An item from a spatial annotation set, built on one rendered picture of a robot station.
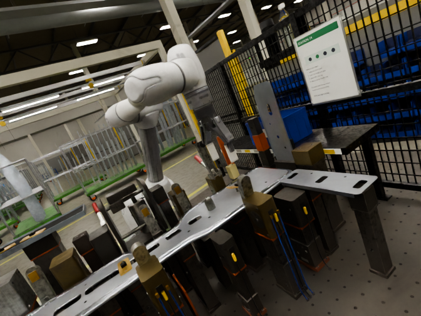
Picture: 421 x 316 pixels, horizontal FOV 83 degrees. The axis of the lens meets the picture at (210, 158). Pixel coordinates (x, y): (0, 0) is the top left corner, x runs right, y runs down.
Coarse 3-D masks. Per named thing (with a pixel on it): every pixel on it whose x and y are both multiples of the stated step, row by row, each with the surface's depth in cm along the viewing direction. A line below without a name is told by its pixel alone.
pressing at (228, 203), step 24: (264, 168) 104; (216, 192) 99; (264, 192) 84; (192, 216) 88; (216, 216) 81; (168, 240) 79; (192, 240) 74; (72, 288) 75; (96, 288) 69; (120, 288) 65; (48, 312) 68; (72, 312) 63
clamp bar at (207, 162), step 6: (198, 144) 102; (204, 144) 100; (198, 150) 102; (204, 150) 103; (204, 156) 103; (210, 156) 103; (204, 162) 103; (210, 162) 104; (210, 168) 104; (216, 168) 103
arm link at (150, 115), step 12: (144, 108) 125; (156, 108) 131; (144, 120) 128; (156, 120) 134; (144, 132) 135; (156, 132) 140; (144, 144) 139; (156, 144) 142; (144, 156) 145; (156, 156) 145; (156, 168) 148; (156, 180) 152; (168, 180) 160
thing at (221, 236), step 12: (216, 240) 69; (228, 240) 67; (228, 252) 68; (228, 264) 69; (240, 264) 70; (240, 276) 71; (240, 288) 72; (252, 288) 73; (240, 300) 76; (252, 300) 72; (252, 312) 73; (264, 312) 74
